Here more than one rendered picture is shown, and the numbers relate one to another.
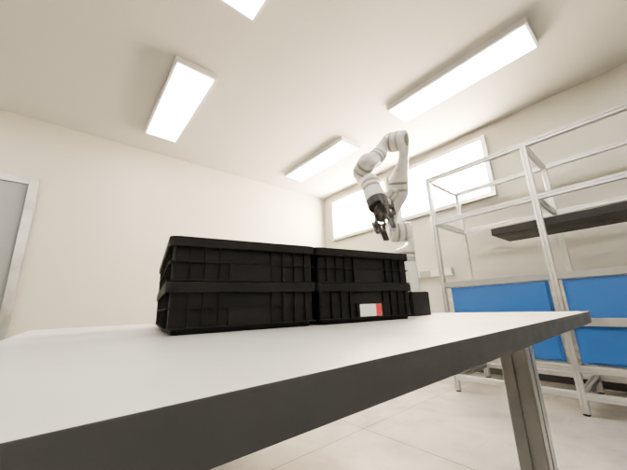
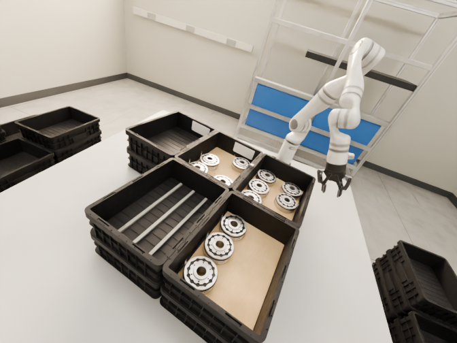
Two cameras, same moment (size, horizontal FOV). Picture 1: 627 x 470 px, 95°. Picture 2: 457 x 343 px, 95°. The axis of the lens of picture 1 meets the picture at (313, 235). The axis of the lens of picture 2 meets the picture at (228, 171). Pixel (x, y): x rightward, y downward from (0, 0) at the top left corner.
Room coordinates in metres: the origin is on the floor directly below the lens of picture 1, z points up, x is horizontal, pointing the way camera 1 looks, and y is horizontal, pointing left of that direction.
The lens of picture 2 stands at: (0.66, 0.59, 1.48)
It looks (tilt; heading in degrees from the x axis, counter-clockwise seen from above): 36 degrees down; 318
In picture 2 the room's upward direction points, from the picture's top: 17 degrees clockwise
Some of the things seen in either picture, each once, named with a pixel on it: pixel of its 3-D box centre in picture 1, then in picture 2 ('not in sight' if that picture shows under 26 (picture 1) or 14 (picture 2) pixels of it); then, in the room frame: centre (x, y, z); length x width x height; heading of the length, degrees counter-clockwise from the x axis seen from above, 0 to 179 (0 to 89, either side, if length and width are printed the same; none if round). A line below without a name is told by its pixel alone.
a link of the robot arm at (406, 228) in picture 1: (403, 240); (298, 130); (1.33, -0.43, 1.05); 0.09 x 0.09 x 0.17; 87
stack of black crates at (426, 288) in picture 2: not in sight; (407, 292); (0.41, -0.95, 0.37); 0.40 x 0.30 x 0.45; 130
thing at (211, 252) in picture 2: not in sight; (219, 245); (0.95, 0.27, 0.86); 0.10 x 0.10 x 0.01
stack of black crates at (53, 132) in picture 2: not in sight; (67, 146); (2.39, 0.73, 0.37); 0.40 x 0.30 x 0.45; 130
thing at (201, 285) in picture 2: not in sight; (200, 272); (0.89, 0.37, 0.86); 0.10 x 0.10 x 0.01
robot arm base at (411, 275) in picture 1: (407, 273); (286, 152); (1.33, -0.42, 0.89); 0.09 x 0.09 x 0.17; 40
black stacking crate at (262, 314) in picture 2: (236, 271); (237, 256); (0.89, 0.24, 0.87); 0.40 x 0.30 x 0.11; 120
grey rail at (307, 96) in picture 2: (554, 276); (318, 101); (2.15, -1.77, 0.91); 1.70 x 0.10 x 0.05; 40
